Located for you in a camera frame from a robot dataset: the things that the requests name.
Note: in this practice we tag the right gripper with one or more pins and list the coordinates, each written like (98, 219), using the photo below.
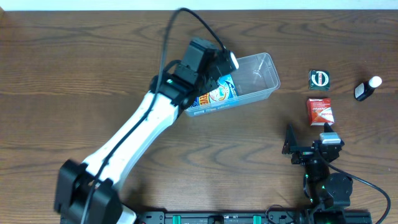
(291, 146)

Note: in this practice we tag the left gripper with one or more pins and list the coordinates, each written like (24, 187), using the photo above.
(210, 84)

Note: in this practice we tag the blue medicine box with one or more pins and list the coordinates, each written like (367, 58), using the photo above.
(226, 90)

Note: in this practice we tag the red Panadol ActiFast box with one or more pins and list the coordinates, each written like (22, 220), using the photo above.
(320, 111)

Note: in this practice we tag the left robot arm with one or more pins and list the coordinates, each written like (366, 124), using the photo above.
(89, 192)

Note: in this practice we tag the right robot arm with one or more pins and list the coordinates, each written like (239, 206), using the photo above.
(328, 192)

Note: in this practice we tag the clear plastic container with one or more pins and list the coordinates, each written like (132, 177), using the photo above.
(255, 80)

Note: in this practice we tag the green Zam-Buk box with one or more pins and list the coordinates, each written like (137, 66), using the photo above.
(319, 80)

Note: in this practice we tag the dark bottle white cap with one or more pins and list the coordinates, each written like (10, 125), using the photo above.
(366, 89)

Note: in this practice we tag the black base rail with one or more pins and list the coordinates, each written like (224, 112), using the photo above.
(270, 216)

